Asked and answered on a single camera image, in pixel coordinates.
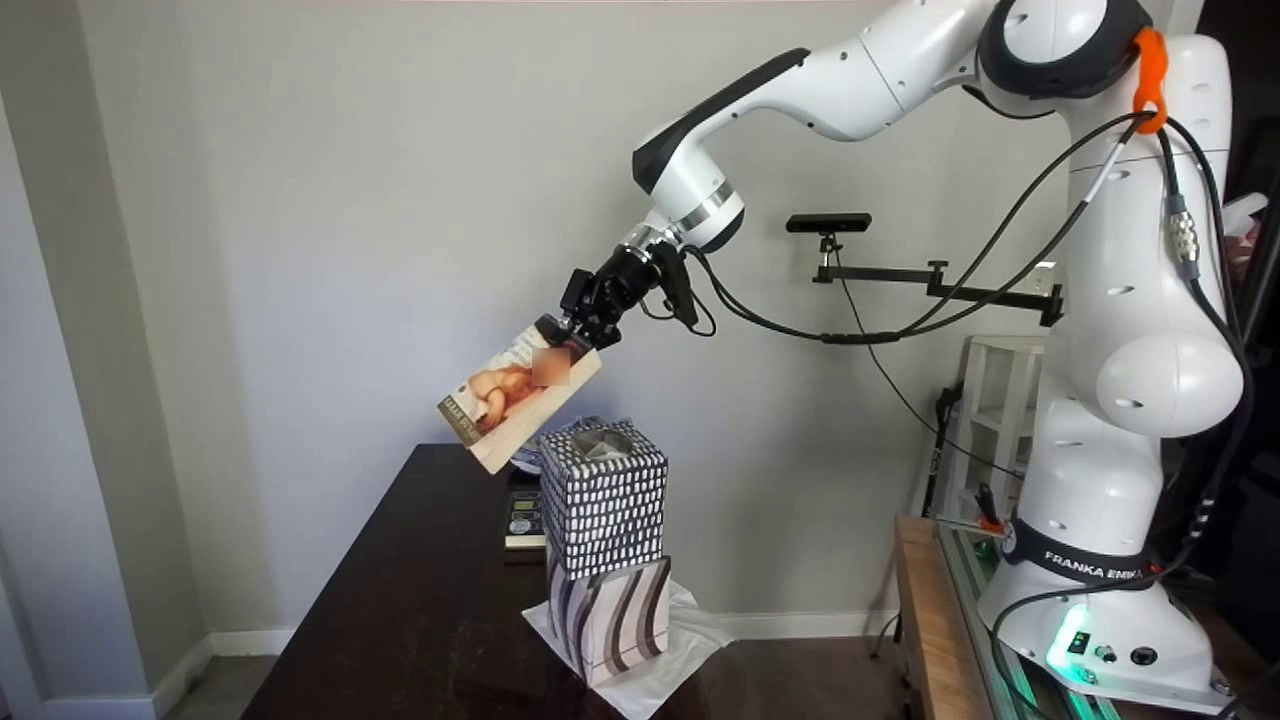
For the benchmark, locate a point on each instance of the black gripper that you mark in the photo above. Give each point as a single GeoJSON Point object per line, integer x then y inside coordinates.
{"type": "Point", "coordinates": [625, 284]}

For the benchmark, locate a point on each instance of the paperback book with portrait cover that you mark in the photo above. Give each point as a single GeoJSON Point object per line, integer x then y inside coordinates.
{"type": "Point", "coordinates": [515, 395]}

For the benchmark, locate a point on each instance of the dotted blue white tissue box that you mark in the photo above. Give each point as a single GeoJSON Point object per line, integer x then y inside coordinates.
{"type": "Point", "coordinates": [607, 502]}

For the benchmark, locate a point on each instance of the wavy striped tissue box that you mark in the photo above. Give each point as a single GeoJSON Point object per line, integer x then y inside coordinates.
{"type": "Point", "coordinates": [614, 623]}

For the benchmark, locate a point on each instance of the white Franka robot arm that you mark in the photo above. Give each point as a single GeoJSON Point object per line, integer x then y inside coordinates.
{"type": "Point", "coordinates": [1133, 372]}

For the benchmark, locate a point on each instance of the dark brown wooden table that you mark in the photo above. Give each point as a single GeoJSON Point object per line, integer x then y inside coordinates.
{"type": "Point", "coordinates": [401, 602]}

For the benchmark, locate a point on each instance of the white paper sheet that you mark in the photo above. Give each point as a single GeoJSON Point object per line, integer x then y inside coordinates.
{"type": "Point", "coordinates": [693, 644]}

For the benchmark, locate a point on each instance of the white shelf unit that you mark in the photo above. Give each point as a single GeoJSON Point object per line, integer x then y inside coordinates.
{"type": "Point", "coordinates": [992, 401]}

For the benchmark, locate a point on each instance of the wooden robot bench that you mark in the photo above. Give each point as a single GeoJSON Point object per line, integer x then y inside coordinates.
{"type": "Point", "coordinates": [924, 627]}

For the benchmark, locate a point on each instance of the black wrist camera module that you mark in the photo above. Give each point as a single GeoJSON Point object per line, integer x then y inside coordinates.
{"type": "Point", "coordinates": [678, 284]}

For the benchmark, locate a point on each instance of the black stereo camera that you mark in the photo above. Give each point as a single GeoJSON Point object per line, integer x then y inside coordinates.
{"type": "Point", "coordinates": [824, 223]}

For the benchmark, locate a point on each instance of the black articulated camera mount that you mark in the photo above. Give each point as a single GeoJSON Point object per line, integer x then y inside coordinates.
{"type": "Point", "coordinates": [894, 275]}

